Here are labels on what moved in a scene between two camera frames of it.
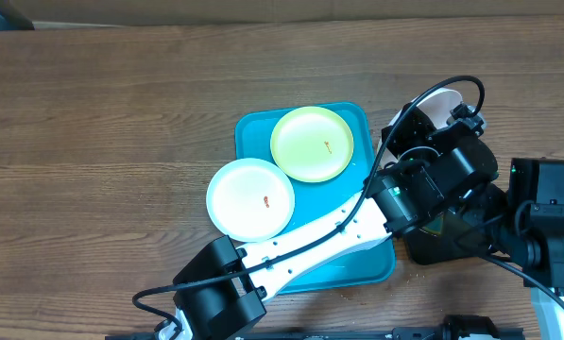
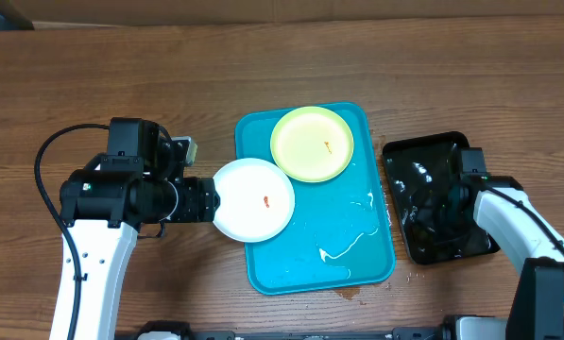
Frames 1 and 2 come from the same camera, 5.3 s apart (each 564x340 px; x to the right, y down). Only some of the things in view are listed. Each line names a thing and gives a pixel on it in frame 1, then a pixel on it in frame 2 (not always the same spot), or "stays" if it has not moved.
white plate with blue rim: [250, 199] stays
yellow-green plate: [312, 144] stays
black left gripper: [406, 130] → [202, 200]
